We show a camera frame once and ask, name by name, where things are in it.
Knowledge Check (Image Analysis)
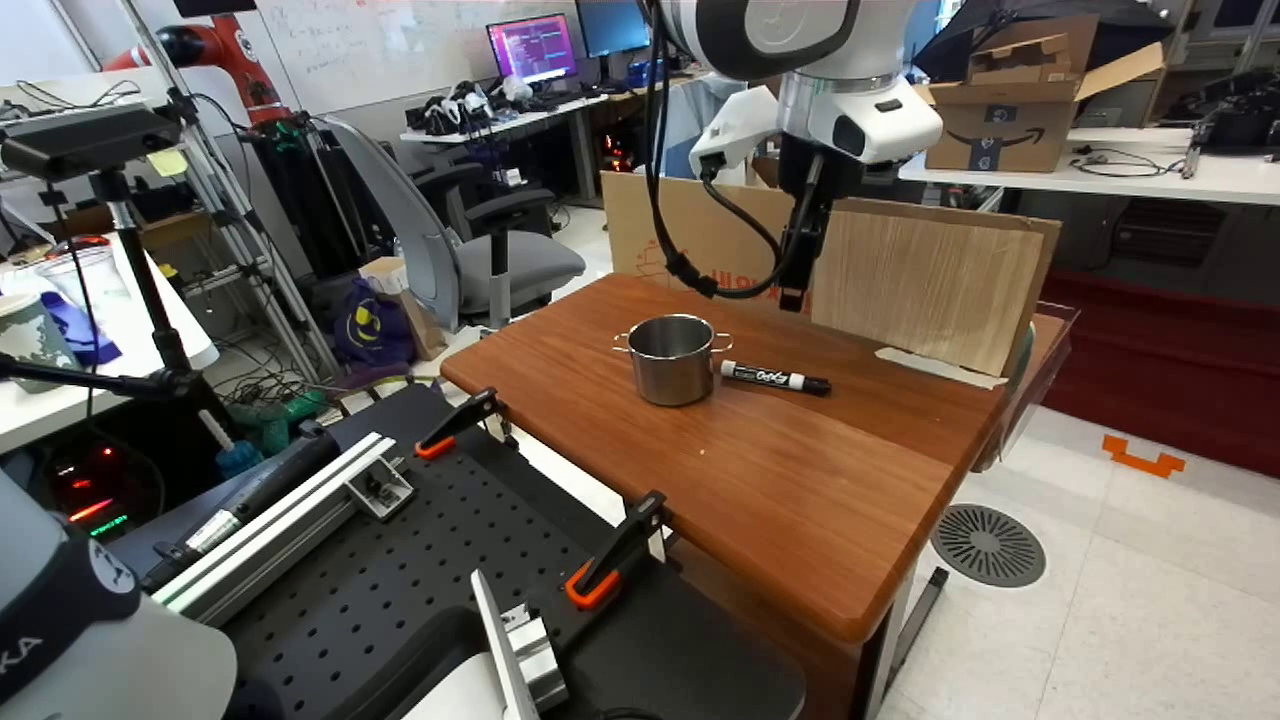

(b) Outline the aluminium extrusion rail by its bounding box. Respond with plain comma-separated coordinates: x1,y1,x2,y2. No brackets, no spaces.
464,565,572,720
146,422,419,625

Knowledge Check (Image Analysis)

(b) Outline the monitor with blue screen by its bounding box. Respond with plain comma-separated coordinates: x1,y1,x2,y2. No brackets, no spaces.
572,0,660,62

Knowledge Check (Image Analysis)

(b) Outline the black clamp with orange handle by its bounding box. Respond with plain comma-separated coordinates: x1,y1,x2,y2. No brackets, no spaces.
412,385,503,464
559,489,674,615

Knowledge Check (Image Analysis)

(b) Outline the white office desk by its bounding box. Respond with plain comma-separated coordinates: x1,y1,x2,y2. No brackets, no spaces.
897,123,1280,210

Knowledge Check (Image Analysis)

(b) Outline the monitor with pink screen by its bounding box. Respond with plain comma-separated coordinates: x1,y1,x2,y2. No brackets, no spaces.
485,9,585,89

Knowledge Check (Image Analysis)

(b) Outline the black controller with red lights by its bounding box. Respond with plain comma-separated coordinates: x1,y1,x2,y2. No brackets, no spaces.
20,437,171,545

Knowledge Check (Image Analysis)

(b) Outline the black marker with white label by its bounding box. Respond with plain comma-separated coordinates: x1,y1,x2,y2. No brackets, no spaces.
716,355,838,400

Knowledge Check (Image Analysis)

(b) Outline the black looped gripper cable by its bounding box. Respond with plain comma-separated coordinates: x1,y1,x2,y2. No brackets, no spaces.
639,0,794,305

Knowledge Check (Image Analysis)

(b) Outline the black perforated breadboard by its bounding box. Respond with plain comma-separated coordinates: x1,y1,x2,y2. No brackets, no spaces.
124,381,811,720

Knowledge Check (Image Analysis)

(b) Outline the white side table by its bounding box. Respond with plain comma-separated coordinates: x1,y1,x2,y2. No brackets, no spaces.
0,234,225,460

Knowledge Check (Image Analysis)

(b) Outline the silver metal cup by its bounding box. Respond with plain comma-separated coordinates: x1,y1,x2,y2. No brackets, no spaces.
609,308,738,413

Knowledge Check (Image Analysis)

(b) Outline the black camera on tripod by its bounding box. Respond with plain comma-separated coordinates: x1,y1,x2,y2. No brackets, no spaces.
0,103,188,180

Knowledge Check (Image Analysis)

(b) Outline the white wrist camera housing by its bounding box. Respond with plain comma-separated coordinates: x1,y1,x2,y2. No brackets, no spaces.
690,83,788,186

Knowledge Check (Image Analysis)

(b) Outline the metal wire rack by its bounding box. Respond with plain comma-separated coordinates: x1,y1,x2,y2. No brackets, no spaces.
120,0,340,393

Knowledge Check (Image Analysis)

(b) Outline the light wood panel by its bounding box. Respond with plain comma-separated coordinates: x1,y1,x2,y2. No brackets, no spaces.
809,196,1070,385

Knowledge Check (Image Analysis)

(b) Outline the black tripod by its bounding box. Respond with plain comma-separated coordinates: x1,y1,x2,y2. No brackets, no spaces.
0,167,215,408

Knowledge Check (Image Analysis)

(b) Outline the purple bag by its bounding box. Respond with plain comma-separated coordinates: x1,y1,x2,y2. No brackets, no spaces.
322,268,419,387

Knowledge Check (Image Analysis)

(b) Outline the large brown cardboard sheet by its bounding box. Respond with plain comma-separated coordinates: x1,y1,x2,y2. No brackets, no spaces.
602,167,832,313

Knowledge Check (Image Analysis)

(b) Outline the grey metal table leg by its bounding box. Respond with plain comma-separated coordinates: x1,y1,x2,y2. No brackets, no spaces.
863,565,955,720

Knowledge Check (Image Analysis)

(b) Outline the blue plastic object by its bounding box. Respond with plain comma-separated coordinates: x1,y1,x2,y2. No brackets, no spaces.
38,286,124,371

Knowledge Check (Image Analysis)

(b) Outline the grey office chair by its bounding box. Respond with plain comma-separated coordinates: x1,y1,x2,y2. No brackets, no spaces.
315,111,593,330

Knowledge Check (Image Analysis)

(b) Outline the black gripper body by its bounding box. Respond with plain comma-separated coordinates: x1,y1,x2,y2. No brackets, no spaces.
777,137,858,242

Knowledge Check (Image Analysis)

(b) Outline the open Amazon cardboard box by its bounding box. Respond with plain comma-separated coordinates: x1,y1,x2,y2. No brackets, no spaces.
918,12,1172,177

